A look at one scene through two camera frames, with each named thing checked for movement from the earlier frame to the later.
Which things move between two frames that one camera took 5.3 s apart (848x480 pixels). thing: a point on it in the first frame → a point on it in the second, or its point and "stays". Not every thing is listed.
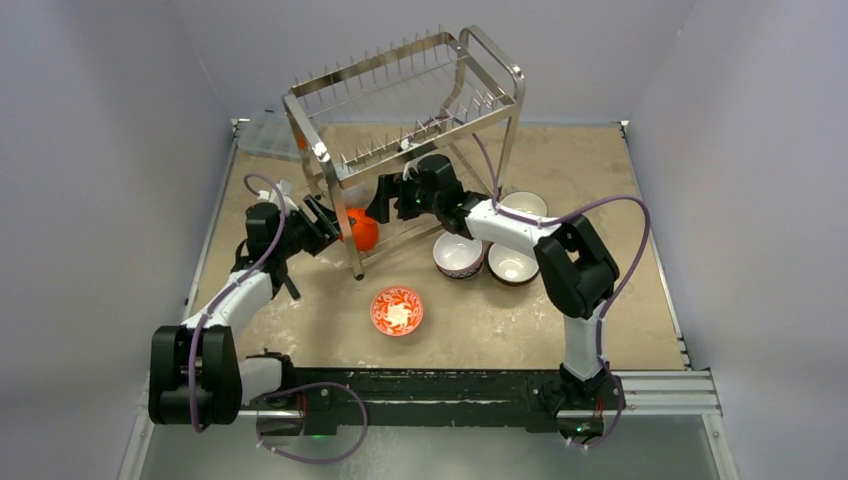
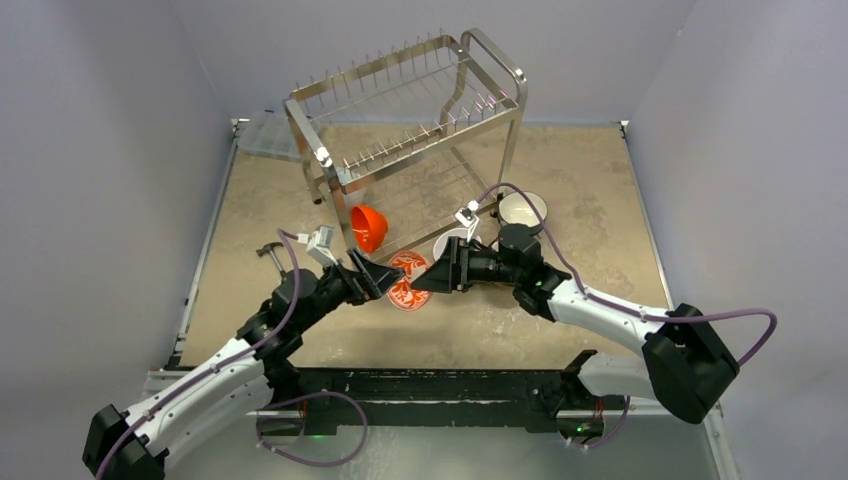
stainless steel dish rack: x=410 y=133 stays
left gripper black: x=324 y=230 → x=368 y=282
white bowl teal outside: x=525 y=201 stays
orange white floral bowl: x=396 y=311 → x=400 y=293
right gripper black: x=394 y=198 → x=460 y=264
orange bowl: x=365 y=230 stays
